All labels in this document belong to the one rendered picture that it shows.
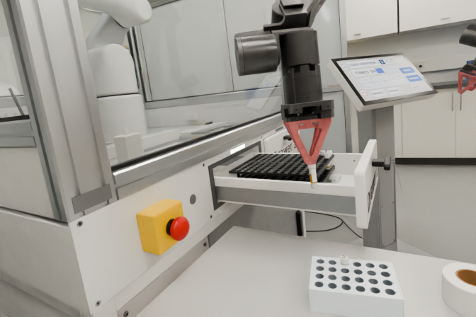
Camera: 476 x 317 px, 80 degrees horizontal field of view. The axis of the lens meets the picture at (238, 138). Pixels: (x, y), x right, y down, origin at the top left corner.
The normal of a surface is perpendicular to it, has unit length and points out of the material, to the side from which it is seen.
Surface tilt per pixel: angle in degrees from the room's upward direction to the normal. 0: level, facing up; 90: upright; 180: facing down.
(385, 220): 90
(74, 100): 90
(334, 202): 90
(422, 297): 0
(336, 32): 90
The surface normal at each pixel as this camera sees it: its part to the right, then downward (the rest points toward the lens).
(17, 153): -0.49, 0.20
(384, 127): 0.39, 0.11
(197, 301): -0.12, -0.98
